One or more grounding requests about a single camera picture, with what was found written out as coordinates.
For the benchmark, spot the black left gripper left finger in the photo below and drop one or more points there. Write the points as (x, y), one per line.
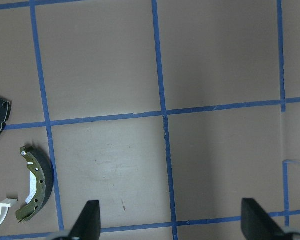
(88, 224)

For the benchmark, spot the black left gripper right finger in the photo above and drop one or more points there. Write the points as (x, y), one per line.
(256, 224)

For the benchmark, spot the green curved brake shoe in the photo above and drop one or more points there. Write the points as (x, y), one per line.
(42, 182)

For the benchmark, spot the white curved plastic bracket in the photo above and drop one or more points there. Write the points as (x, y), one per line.
(5, 205)

